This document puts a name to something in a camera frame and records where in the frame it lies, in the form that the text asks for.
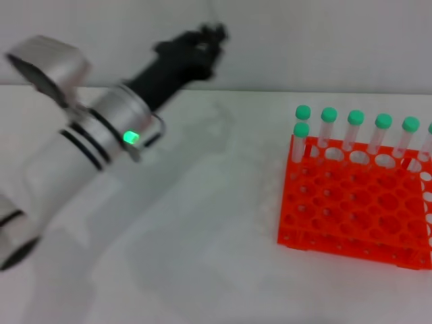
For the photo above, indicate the green capped clear test tube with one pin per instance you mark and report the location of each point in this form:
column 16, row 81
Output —
column 328, row 115
column 302, row 111
column 355, row 118
column 410, row 124
column 300, row 141
column 383, row 121
column 427, row 145

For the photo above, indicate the orange test tube rack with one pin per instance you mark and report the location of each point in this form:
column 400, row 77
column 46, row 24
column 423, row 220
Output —
column 354, row 209

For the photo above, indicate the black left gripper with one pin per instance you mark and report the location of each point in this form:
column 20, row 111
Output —
column 168, row 71

